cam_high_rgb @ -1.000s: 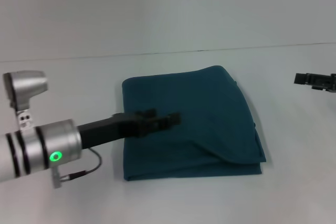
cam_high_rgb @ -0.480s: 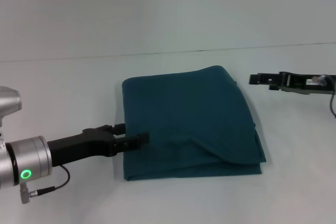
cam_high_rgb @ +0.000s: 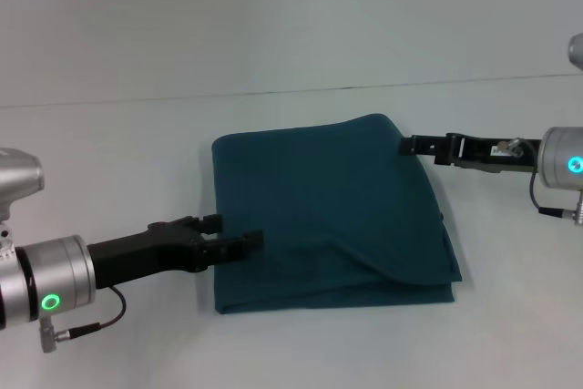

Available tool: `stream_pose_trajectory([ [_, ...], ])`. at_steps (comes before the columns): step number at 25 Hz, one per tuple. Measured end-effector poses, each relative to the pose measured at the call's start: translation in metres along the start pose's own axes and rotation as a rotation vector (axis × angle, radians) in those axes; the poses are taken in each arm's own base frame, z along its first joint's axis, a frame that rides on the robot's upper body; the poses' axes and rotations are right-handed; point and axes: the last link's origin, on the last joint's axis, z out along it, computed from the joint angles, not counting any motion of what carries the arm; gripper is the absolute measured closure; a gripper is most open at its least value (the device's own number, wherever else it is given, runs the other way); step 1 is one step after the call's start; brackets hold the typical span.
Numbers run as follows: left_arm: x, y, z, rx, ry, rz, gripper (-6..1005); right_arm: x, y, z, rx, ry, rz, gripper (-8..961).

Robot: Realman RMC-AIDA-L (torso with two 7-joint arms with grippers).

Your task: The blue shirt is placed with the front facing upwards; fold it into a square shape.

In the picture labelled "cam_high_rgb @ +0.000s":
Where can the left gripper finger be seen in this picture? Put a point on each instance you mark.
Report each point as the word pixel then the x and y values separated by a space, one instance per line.
pixel 230 248
pixel 207 224

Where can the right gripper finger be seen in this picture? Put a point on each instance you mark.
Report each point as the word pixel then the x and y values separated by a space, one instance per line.
pixel 426 145

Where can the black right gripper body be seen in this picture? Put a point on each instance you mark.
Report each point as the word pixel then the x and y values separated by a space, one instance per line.
pixel 496 154

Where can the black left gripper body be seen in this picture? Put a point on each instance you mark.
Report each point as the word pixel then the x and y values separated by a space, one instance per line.
pixel 146 252

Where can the teal FREE print T-shirt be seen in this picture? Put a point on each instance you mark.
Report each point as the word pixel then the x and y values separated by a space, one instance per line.
pixel 328 216

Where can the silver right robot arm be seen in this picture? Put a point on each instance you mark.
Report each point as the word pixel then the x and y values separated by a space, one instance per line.
pixel 562 161

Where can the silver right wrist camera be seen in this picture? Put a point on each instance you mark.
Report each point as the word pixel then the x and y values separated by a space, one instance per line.
pixel 576 52

